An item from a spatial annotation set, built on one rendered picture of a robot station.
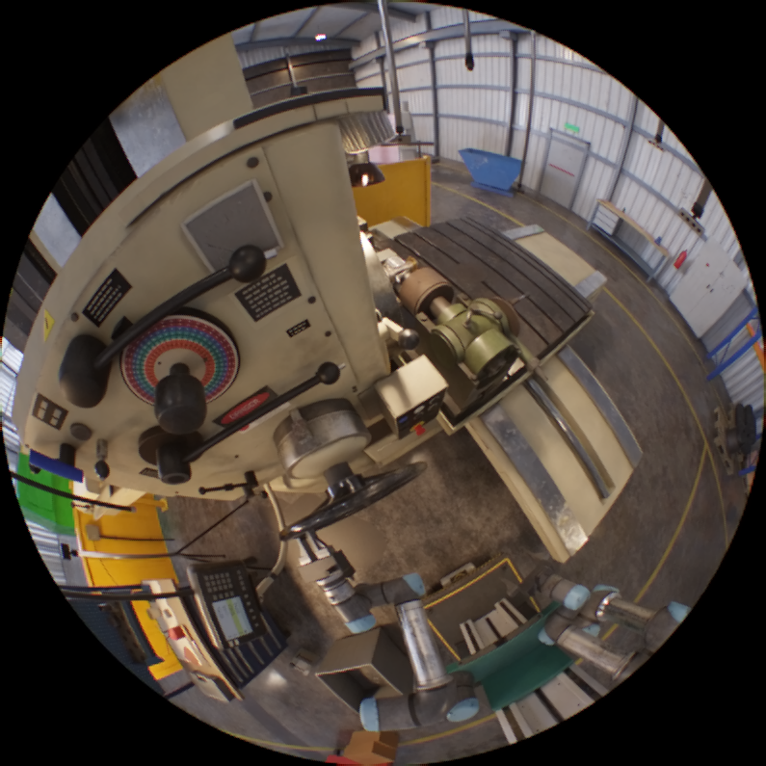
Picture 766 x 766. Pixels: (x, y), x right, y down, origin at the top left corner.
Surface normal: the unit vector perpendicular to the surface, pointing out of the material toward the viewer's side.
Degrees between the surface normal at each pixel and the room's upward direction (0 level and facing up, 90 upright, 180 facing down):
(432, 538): 0
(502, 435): 0
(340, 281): 90
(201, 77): 90
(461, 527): 0
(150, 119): 90
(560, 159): 90
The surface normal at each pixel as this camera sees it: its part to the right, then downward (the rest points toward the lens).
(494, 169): -0.51, 0.79
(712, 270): -0.86, 0.50
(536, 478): -0.11, -0.43
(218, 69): 0.50, 0.76
